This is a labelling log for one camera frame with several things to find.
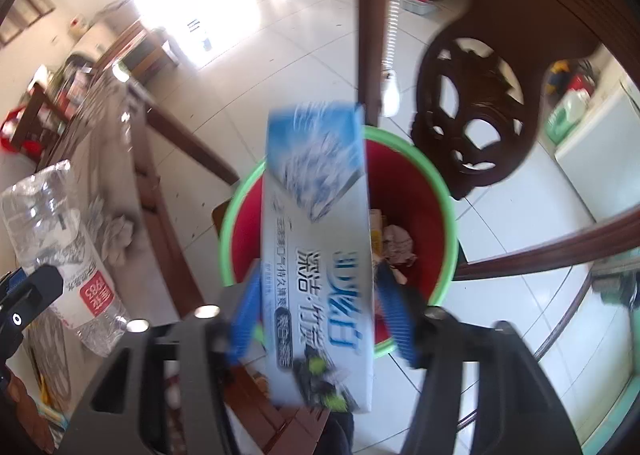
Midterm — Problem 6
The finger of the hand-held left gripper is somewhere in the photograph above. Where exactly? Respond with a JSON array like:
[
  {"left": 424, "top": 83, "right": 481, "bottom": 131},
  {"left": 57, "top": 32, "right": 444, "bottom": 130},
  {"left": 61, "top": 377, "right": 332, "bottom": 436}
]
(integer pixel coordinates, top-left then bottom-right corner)
[
  {"left": 0, "top": 264, "right": 65, "bottom": 351},
  {"left": 0, "top": 267, "right": 28, "bottom": 293}
]

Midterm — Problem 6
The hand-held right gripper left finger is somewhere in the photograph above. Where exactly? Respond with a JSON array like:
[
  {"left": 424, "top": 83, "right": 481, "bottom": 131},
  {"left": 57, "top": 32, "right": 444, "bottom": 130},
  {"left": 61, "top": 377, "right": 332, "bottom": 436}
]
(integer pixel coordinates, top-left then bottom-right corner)
[{"left": 55, "top": 259, "right": 266, "bottom": 455}]

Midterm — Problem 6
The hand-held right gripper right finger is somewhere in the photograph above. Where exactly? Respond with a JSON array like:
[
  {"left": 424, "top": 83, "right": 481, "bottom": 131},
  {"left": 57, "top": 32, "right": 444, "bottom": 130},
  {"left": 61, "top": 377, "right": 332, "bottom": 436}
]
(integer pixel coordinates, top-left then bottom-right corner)
[{"left": 375, "top": 261, "right": 583, "bottom": 455}]

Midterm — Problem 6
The clear plastic bottle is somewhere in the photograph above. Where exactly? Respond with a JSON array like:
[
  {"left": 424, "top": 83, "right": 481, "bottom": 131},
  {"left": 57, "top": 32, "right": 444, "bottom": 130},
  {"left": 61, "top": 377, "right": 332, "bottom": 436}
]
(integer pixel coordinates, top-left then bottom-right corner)
[{"left": 0, "top": 160, "right": 132, "bottom": 358}]

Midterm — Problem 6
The blue white toothpaste box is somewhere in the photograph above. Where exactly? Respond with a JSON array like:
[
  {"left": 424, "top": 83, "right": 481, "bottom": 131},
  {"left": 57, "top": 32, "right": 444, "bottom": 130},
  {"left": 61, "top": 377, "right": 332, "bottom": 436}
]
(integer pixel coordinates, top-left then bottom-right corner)
[{"left": 261, "top": 102, "right": 376, "bottom": 413}]

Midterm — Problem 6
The red bin with green rim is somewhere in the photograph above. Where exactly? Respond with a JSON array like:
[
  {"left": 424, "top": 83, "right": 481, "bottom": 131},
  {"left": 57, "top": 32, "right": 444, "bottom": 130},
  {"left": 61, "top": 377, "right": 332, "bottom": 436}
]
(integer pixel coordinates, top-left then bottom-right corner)
[{"left": 219, "top": 125, "right": 460, "bottom": 358}]

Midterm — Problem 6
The red bag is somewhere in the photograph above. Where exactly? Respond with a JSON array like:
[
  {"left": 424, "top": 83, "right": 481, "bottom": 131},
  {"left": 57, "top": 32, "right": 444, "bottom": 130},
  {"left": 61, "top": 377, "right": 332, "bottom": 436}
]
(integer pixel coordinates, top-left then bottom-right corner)
[{"left": 0, "top": 105, "right": 31, "bottom": 153}]

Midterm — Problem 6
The green black object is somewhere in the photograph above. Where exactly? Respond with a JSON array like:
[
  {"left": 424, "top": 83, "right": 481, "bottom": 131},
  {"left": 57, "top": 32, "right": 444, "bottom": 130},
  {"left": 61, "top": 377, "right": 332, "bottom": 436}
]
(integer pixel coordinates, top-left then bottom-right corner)
[{"left": 590, "top": 260, "right": 640, "bottom": 321}]

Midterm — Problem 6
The carved wooden chair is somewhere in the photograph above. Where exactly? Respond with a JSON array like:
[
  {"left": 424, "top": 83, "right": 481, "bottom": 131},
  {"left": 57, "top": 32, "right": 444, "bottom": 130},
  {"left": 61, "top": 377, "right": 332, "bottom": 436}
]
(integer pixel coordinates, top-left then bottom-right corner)
[{"left": 352, "top": 0, "right": 640, "bottom": 361}]

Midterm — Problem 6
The green detergent bottle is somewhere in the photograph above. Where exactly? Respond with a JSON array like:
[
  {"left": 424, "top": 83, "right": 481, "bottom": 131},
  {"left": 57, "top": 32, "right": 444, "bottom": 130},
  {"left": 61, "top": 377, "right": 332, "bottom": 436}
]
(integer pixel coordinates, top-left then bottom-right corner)
[{"left": 545, "top": 88, "right": 591, "bottom": 146}]

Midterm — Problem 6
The white cabinet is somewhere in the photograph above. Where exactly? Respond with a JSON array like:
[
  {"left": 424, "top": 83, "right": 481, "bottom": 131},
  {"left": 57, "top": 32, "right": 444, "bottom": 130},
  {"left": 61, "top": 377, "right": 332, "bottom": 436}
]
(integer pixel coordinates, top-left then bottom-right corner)
[{"left": 552, "top": 72, "right": 640, "bottom": 223}]

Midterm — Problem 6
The wooden frame sofa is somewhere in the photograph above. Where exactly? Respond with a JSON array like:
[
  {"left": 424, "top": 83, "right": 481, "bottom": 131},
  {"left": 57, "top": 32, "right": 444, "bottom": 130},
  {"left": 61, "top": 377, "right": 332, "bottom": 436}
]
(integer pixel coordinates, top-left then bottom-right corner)
[{"left": 75, "top": 20, "right": 181, "bottom": 86}]

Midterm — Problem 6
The coiled cord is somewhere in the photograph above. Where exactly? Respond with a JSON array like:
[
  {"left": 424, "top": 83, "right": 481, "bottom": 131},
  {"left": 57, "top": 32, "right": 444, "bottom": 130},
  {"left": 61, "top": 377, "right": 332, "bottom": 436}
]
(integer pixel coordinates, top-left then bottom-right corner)
[{"left": 377, "top": 0, "right": 406, "bottom": 118}]

